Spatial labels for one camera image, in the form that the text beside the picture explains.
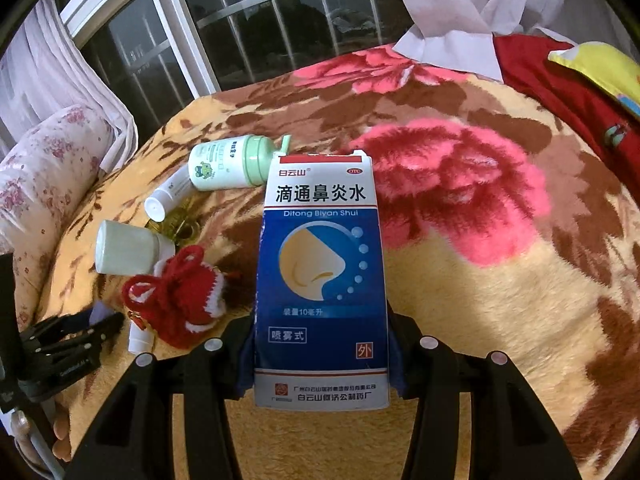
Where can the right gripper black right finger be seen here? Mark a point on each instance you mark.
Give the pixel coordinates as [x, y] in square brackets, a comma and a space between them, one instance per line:
[477, 418]

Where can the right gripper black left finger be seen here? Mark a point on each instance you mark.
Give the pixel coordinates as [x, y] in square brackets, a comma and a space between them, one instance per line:
[132, 436]

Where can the red knitted ornament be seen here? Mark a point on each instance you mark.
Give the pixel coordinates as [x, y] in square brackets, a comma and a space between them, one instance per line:
[182, 303]

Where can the blue white medicine box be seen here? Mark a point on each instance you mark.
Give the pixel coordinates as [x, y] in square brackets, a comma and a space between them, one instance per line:
[320, 330]

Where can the person left hand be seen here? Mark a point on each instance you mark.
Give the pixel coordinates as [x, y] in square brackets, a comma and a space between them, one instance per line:
[61, 449]

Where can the small white dropper bottle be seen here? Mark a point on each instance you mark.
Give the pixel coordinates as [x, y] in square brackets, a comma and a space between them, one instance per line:
[141, 339]

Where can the white jar pale lid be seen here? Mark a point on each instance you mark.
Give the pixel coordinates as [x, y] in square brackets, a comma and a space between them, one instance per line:
[127, 250]

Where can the pink floral bolster pillow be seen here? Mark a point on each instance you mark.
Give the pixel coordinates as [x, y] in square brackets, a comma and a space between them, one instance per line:
[43, 179]

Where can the white squeeze tube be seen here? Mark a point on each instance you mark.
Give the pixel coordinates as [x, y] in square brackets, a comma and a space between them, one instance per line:
[168, 196]

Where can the green frog lotion bottle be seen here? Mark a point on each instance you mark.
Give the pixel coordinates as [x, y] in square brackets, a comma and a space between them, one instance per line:
[239, 162]

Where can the left white curtain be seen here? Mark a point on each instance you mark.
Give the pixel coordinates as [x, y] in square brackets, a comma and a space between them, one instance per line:
[42, 72]

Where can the white curtain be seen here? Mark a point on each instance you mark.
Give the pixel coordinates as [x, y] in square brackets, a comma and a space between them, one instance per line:
[42, 72]
[459, 34]

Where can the window with metal bars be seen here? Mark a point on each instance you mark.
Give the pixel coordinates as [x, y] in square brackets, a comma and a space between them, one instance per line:
[159, 55]

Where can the red quilt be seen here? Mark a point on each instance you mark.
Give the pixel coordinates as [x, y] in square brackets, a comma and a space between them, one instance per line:
[609, 130]

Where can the right white curtain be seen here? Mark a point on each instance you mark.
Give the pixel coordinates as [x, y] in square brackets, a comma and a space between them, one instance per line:
[459, 34]

